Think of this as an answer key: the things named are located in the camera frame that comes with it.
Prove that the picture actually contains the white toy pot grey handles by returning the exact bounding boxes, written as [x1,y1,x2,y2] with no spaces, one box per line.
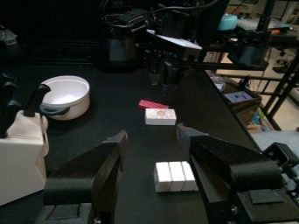
[39,74,91,122]

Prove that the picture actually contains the white wooden knife block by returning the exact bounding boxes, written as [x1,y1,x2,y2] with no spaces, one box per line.
[0,110,51,207]

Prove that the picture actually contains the clear plastic bag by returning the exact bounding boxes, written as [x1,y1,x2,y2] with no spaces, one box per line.
[205,71,228,93]

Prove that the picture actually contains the blue and white card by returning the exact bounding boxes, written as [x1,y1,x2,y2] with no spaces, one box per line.
[223,90,255,103]

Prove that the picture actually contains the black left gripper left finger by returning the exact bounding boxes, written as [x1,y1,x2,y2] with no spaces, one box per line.
[33,129,129,224]

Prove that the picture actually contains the white wrist camera mount plate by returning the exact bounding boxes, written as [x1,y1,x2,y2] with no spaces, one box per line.
[145,29,203,51]

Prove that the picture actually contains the black cloth backdrop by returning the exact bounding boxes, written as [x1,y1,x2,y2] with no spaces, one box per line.
[0,0,104,64]

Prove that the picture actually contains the toy sushi roll block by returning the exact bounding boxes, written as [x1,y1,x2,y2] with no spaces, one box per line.
[153,160,200,193]

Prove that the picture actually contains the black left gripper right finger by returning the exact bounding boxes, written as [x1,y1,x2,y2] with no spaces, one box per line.
[175,122,299,224]

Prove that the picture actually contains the teal cylinder container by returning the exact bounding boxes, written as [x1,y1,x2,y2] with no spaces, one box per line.
[216,13,239,32]

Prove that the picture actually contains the brown cardboard box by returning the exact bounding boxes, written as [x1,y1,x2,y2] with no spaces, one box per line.
[228,97,263,127]

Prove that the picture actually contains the white toy sushi rice block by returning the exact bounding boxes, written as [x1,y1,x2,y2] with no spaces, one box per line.
[144,108,177,126]

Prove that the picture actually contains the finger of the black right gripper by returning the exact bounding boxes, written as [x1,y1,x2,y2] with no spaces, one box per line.
[163,60,179,97]
[147,55,163,87]

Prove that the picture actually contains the black boxy camera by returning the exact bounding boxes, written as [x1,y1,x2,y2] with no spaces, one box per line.
[262,142,299,176]

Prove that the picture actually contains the black-handled knife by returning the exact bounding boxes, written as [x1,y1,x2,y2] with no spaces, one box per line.
[0,81,19,108]
[0,99,24,138]
[23,83,52,117]

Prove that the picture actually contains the red striped toy salmon slice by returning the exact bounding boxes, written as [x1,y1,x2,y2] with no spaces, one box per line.
[137,99,171,110]

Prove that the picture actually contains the black metal frame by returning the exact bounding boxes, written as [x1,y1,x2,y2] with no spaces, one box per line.
[201,0,299,132]

